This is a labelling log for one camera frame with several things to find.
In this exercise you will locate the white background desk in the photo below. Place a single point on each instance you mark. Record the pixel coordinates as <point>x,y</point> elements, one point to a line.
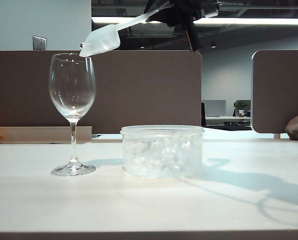
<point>226,119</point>

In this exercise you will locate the green potted plant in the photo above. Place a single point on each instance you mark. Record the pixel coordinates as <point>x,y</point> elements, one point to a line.
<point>241,105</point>

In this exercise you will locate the translucent plastic ice shovel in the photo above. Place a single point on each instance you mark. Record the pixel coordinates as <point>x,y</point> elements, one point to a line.
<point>104,41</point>

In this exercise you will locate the grey background partition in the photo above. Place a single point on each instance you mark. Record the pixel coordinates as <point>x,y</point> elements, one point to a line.
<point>214,108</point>

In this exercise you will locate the clear wine glass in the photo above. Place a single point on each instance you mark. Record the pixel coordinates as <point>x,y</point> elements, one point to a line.
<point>74,132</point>

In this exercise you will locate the narrow brown desk partition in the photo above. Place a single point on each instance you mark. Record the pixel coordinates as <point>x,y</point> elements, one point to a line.
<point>276,87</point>

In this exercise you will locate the brown crumpled bag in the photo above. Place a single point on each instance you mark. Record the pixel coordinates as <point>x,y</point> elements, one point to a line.
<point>295,127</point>

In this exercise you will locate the wide brown desk partition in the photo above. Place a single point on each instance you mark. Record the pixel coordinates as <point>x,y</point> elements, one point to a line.
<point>139,87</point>

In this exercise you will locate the black office chair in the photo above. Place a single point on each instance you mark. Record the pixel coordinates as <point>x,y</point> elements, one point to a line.
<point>203,115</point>

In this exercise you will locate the ice cube heap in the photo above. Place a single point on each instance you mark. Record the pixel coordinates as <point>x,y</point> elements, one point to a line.
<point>159,157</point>

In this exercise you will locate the grey wall switch plate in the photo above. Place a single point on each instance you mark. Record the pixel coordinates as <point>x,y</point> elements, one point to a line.
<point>39,43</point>

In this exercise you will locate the beige partition foot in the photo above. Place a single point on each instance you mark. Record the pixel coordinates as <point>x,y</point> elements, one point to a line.
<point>277,136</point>

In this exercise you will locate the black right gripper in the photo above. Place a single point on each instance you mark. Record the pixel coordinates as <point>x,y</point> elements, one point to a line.
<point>191,12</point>

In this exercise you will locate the long ceiling light strip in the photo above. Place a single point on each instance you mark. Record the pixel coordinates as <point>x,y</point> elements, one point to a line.
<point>239,21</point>

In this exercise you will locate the translucent round plastic container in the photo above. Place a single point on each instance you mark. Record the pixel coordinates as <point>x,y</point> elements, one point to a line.
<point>139,130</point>

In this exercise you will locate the grey ceiling air duct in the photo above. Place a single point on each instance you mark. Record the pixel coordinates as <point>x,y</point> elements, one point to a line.
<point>151,31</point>

